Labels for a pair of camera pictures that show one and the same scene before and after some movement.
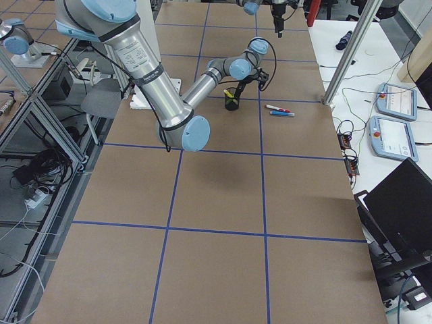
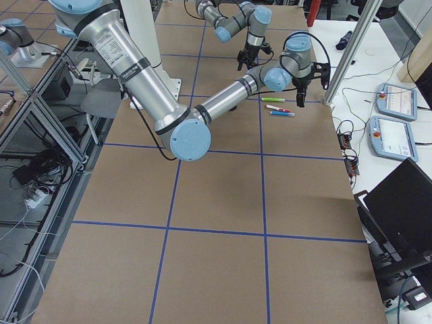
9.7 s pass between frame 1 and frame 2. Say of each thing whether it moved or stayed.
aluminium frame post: stayed
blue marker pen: stayed
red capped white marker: stayed
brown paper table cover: stayed
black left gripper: moved
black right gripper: moved
